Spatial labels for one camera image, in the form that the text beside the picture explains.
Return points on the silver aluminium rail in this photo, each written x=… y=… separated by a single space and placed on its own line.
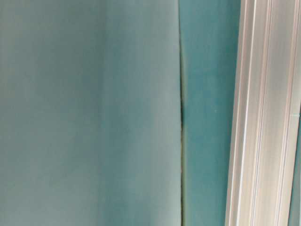
x=266 y=113

